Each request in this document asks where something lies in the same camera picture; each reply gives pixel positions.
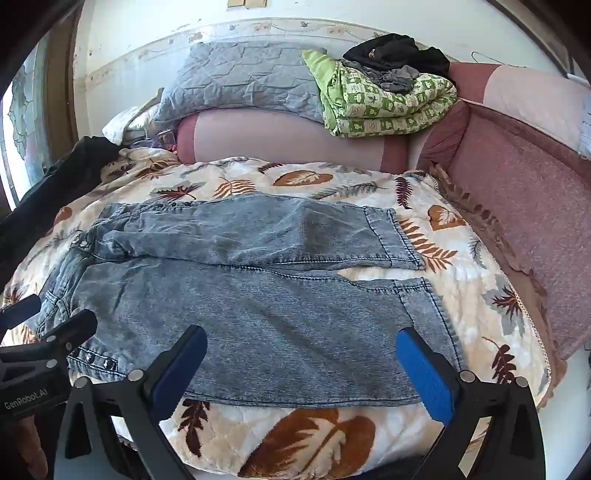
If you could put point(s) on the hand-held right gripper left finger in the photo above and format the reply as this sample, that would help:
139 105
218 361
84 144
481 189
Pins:
182 369

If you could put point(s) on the black jacket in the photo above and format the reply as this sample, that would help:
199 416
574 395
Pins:
46 198

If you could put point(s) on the white crumpled cloth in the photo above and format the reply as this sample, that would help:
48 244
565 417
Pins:
124 124

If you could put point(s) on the grey denim pants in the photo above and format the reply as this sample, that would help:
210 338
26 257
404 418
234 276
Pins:
277 323

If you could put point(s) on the person's left hand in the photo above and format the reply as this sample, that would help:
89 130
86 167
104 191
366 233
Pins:
25 443

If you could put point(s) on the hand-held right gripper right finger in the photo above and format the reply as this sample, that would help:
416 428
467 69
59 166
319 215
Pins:
427 374

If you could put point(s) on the wall light switch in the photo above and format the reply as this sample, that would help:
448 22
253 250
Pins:
247 3

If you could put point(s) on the black garment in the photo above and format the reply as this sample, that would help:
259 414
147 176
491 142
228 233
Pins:
397 50

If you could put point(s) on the green printed quilt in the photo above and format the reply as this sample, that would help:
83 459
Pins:
392 110

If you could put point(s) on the grey garment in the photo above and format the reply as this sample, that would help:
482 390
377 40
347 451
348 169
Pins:
397 78

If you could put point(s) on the beige leaf print blanket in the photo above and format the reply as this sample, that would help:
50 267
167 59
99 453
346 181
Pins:
323 429

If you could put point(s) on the stained glass window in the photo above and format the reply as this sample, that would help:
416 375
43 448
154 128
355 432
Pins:
27 115

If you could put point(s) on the white striped cloth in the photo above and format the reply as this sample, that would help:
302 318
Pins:
584 120

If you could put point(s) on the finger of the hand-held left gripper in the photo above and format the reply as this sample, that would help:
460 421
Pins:
18 310
69 330

